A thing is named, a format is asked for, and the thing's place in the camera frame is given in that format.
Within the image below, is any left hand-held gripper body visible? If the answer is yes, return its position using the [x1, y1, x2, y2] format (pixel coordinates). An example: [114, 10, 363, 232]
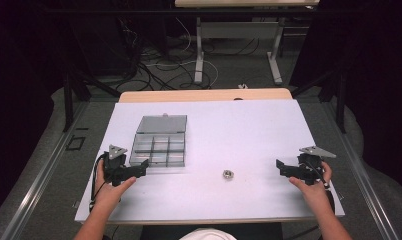
[103, 144, 139, 187]

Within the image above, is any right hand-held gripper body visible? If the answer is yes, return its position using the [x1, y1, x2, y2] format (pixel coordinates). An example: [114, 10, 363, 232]
[296, 145, 337, 186]

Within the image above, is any person's left hand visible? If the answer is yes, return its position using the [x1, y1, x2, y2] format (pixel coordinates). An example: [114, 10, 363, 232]
[94, 159, 138, 214]

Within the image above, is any person's right hand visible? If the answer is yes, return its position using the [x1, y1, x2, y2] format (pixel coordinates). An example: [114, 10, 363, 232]
[288, 161, 333, 212]

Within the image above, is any clear plastic compartment box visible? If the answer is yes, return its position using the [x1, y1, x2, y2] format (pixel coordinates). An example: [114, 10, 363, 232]
[129, 112, 188, 168]

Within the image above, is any white table mat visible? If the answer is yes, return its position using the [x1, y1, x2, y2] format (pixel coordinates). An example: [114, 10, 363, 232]
[74, 98, 346, 224]

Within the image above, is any black metal stand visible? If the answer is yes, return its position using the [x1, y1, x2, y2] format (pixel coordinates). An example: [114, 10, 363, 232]
[62, 63, 122, 133]
[290, 64, 348, 134]

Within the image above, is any white desk with metal legs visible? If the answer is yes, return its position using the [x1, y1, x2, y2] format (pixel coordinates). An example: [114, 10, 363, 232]
[174, 0, 321, 86]

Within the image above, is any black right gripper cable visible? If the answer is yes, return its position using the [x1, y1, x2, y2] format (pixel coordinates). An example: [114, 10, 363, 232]
[305, 159, 337, 214]

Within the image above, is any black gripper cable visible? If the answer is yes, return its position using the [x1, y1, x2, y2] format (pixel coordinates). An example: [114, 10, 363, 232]
[305, 159, 337, 214]
[88, 153, 107, 213]

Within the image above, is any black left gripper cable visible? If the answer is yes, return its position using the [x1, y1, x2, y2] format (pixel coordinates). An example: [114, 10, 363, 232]
[88, 153, 107, 213]

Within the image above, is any aluminium floor rail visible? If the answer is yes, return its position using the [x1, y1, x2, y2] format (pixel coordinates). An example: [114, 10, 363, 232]
[322, 99, 398, 240]
[0, 101, 90, 240]

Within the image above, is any tangle of floor cables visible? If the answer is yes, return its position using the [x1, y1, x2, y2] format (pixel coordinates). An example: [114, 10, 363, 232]
[117, 18, 262, 92]

